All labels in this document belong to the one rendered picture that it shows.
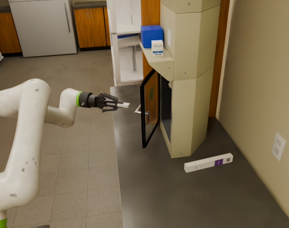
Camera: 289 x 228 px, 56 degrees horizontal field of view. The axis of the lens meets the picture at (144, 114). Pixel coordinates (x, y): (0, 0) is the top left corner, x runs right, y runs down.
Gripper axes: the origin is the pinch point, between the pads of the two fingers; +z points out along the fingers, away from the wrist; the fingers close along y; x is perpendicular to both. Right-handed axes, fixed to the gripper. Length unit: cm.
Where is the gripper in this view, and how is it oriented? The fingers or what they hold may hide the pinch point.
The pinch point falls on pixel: (123, 104)
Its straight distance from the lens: 153.0
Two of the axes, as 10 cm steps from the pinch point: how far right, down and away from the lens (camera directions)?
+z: 9.5, 1.4, -2.9
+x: 3.1, -4.9, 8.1
